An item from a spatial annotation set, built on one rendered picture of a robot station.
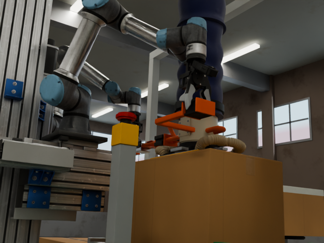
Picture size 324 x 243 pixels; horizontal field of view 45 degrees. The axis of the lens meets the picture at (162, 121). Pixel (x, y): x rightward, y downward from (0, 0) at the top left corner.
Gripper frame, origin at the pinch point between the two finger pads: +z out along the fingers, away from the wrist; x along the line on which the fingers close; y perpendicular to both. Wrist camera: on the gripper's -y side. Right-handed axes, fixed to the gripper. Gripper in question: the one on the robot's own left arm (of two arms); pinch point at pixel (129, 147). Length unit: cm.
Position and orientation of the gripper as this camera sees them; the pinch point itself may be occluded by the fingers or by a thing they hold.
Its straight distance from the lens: 225.3
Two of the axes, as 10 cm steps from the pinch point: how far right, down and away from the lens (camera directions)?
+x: 8.1, 1.8, 5.6
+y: 5.8, -1.7, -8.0
